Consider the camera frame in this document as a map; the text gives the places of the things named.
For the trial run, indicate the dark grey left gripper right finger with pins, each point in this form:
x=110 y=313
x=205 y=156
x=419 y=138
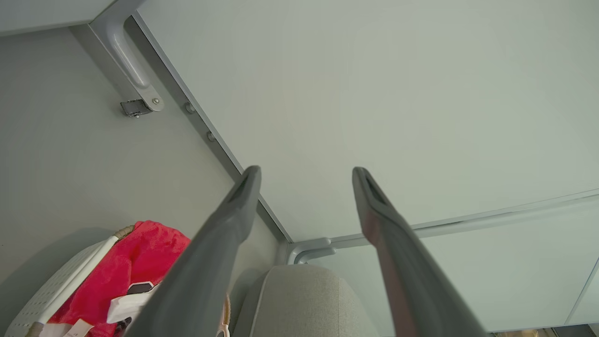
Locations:
x=412 y=281

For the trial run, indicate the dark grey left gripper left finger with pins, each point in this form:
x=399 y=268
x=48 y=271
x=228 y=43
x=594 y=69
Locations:
x=201 y=276

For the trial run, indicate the plain red shirt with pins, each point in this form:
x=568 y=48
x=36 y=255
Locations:
x=135 y=252

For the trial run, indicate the red jersey with white stripes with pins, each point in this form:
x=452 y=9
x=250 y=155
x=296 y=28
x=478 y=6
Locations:
x=124 y=306

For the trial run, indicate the grey fabric sofa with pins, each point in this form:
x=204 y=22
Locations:
x=299 y=304

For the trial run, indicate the white woven laundry basket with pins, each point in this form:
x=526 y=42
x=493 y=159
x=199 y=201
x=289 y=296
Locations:
x=61 y=285

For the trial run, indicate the small metal latch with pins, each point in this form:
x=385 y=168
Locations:
x=135 y=107

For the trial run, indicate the grey partition base rail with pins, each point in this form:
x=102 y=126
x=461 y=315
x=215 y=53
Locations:
x=175 y=89

